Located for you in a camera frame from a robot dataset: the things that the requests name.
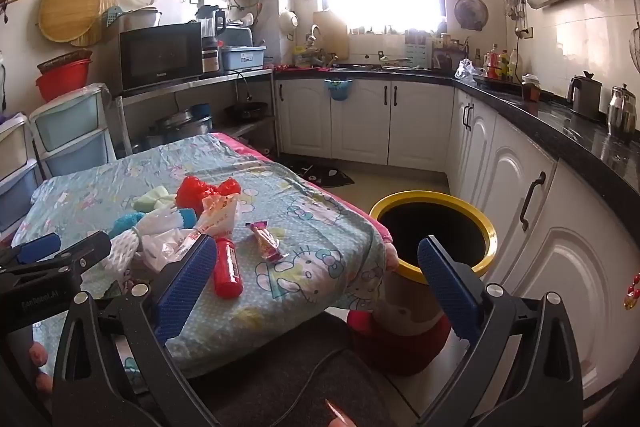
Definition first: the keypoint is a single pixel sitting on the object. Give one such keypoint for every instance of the sink faucet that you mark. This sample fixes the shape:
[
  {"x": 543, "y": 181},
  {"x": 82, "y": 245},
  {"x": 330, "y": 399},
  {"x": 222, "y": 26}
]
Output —
[{"x": 314, "y": 32}]

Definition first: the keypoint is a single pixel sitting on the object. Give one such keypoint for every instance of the round woven mat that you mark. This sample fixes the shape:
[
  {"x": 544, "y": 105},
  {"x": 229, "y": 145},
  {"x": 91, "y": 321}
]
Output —
[{"x": 102, "y": 7}]

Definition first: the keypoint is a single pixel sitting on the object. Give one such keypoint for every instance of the metal shelf rack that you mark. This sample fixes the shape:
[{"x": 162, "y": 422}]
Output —
[{"x": 200, "y": 84}]

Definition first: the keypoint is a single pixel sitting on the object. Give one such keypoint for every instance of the wooden cutting board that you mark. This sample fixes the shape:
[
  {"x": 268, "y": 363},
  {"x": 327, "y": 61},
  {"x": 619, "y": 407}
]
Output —
[{"x": 332, "y": 32}]

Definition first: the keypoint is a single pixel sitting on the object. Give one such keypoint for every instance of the blue knife rack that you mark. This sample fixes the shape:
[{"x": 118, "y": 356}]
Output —
[{"x": 417, "y": 54}]

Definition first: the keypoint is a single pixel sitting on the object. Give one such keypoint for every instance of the steel kettle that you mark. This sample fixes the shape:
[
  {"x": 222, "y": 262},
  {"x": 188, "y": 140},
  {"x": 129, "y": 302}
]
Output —
[{"x": 622, "y": 112}]

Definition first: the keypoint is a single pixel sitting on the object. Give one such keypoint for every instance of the pink candy wrapper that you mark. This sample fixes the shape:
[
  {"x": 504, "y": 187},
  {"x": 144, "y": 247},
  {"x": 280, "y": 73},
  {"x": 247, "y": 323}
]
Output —
[{"x": 265, "y": 243}]

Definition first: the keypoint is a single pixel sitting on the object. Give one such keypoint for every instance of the white dotted plastic bag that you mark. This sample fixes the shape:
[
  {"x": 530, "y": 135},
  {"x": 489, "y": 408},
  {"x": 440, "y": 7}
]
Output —
[{"x": 120, "y": 257}]

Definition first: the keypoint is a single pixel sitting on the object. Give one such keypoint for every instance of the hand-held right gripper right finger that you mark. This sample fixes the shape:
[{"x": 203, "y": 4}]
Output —
[{"x": 445, "y": 287}]

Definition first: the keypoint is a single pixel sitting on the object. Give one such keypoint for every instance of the yellow rimmed trash bin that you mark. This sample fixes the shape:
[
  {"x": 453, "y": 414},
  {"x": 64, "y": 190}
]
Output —
[{"x": 410, "y": 302}]

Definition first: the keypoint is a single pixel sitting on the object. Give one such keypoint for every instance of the printed blue blanket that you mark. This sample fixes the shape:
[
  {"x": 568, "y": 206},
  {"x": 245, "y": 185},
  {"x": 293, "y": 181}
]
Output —
[{"x": 300, "y": 217}]

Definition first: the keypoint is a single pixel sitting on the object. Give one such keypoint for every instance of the red sauce bottle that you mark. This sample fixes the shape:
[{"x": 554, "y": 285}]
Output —
[{"x": 492, "y": 64}]

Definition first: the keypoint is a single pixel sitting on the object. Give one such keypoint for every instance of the grey plastic dish bin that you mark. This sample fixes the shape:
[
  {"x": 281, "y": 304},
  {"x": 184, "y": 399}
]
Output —
[{"x": 242, "y": 59}]

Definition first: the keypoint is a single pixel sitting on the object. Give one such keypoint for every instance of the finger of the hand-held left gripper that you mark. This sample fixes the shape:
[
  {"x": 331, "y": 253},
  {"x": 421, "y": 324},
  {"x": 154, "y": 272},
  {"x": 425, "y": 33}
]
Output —
[
  {"x": 40, "y": 246},
  {"x": 85, "y": 252}
]

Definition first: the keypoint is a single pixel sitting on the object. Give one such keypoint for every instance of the blue fluffy cloth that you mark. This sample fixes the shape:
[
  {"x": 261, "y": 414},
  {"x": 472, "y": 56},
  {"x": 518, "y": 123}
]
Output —
[{"x": 125, "y": 222}]

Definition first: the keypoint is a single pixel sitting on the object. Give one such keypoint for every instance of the red and white packet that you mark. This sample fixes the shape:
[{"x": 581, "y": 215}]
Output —
[{"x": 220, "y": 214}]

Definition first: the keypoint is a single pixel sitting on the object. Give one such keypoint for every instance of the yellow oil bottle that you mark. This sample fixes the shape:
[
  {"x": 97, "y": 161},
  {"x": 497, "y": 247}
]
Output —
[{"x": 504, "y": 67}]

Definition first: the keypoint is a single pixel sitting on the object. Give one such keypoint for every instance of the black kitchen countertop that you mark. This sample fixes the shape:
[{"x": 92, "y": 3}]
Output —
[{"x": 565, "y": 127}]

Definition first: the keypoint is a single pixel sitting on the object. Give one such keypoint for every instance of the red plastic basin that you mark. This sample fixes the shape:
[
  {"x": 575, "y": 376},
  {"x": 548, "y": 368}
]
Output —
[{"x": 62, "y": 82}]

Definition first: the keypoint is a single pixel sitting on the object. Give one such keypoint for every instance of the person's left hand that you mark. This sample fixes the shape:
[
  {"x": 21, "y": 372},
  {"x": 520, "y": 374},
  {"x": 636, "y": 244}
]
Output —
[{"x": 39, "y": 354}]

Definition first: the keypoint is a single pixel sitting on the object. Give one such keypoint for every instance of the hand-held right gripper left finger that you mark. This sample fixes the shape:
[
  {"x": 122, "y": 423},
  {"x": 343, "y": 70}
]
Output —
[{"x": 185, "y": 277}]

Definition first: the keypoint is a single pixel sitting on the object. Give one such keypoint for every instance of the blue plastic drawer unit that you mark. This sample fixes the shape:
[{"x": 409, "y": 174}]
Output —
[
  {"x": 72, "y": 142},
  {"x": 15, "y": 187}
]

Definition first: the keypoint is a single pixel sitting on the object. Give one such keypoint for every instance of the round bamboo board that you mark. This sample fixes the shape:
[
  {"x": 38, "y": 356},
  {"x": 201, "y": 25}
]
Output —
[{"x": 67, "y": 9}]

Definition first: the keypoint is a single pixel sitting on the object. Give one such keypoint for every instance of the red plastic bottle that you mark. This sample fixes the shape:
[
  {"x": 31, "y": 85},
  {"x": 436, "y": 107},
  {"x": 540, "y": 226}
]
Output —
[{"x": 227, "y": 269}]

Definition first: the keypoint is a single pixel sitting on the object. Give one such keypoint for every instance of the steel pot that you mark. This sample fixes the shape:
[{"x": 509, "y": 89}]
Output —
[{"x": 180, "y": 127}]

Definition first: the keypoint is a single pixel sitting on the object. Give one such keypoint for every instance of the dark grey cloth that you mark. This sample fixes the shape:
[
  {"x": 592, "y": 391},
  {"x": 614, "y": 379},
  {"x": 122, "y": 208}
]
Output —
[{"x": 260, "y": 387}]

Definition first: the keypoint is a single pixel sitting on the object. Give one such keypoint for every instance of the crumpled white plastic bag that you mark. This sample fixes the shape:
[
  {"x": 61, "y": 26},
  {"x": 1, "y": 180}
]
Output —
[{"x": 466, "y": 72}]

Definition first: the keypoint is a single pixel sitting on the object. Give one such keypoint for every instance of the person's right hand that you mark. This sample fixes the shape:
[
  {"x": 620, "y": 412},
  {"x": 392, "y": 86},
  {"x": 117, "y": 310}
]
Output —
[{"x": 337, "y": 414}]

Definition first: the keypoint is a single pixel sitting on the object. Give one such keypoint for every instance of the white strainer bowl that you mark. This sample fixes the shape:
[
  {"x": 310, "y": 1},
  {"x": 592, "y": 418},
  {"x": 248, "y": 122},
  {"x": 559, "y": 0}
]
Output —
[{"x": 288, "y": 21}]

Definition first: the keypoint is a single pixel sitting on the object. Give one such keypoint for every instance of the hanging kitchen utensils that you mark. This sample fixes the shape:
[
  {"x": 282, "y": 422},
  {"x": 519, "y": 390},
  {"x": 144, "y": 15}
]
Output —
[{"x": 517, "y": 7}]

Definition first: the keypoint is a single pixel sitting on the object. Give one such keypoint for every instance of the white cooking pot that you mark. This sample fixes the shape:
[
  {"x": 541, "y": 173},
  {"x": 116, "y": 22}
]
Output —
[{"x": 142, "y": 19}]

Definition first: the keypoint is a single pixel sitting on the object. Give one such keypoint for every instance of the glass jar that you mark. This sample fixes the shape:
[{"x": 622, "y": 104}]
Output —
[{"x": 531, "y": 92}]

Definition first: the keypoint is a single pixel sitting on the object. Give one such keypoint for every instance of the pale green cloth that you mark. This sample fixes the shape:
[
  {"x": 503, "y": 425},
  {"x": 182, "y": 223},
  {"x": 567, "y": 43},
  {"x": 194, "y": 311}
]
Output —
[{"x": 150, "y": 199}]

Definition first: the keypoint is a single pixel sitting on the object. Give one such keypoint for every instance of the clear oil bottle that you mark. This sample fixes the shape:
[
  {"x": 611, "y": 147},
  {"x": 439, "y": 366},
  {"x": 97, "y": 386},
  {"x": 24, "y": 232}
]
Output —
[{"x": 514, "y": 67}]

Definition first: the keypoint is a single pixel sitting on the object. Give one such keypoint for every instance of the black blender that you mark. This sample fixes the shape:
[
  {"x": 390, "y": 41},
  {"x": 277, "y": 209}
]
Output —
[{"x": 210, "y": 24}]

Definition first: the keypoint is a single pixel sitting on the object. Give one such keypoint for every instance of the red hanging ornament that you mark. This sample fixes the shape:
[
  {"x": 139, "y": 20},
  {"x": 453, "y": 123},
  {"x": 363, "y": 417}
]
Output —
[{"x": 632, "y": 292}]

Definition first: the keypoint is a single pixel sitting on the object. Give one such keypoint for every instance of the black microwave oven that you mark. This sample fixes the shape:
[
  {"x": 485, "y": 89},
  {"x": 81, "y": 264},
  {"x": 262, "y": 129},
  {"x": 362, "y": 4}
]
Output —
[{"x": 160, "y": 57}]

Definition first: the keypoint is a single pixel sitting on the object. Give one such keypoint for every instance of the brown woven basket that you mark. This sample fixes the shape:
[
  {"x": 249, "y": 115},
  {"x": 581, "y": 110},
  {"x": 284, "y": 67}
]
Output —
[{"x": 50, "y": 64}]

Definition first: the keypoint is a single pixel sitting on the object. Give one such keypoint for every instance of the grey kettle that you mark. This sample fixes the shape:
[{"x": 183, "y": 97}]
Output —
[{"x": 585, "y": 97}]

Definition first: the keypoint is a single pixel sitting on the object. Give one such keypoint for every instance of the black floor mat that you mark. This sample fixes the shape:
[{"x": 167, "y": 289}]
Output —
[{"x": 330, "y": 177}]

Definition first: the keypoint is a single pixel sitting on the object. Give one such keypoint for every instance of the black wok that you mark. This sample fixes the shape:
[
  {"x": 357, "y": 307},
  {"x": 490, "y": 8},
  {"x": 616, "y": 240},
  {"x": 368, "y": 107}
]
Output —
[{"x": 245, "y": 111}]

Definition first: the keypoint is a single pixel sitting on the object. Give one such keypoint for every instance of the blue hanging bin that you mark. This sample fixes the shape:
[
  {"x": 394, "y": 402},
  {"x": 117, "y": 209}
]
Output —
[{"x": 339, "y": 91}]

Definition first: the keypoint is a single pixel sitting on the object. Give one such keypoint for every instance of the white kitchen cabinets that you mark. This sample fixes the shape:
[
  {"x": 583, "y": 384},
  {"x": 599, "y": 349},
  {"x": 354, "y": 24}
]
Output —
[{"x": 360, "y": 122}]

